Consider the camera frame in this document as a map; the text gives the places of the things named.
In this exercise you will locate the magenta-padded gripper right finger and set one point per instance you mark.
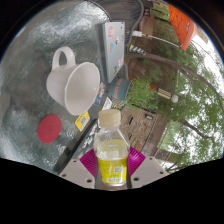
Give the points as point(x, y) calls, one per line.
point(150, 171)

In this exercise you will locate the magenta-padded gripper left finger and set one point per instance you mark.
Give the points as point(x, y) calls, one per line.
point(76, 172)

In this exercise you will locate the clear bottle with yellow label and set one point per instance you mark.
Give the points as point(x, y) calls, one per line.
point(111, 153)

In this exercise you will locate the black laptop with stickers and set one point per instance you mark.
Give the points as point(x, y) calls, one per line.
point(75, 150)

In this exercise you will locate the flat round red coaster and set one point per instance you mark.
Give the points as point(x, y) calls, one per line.
point(50, 128)

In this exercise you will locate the small yellow card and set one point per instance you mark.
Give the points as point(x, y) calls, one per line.
point(82, 120)

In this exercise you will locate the white printed booklet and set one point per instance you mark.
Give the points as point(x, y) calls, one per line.
point(108, 104)

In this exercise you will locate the green plant in teal pot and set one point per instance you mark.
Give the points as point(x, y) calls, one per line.
point(140, 95)

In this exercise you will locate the white ceramic mug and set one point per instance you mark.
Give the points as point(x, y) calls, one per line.
point(76, 86)

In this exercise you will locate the blue yellow striped cone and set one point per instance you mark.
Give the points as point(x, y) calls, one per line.
point(137, 49)

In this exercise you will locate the silver laptop with stickers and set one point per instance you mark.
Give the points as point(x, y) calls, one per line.
point(113, 50)

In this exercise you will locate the white umbrella pole base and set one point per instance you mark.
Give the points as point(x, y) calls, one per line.
point(136, 33)

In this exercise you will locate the orange patio umbrella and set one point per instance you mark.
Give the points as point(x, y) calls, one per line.
point(181, 25)

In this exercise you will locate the black wall lamp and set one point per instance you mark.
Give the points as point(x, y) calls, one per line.
point(149, 116)

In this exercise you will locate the wooden lamp post, globe light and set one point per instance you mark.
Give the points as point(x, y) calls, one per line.
point(163, 93)

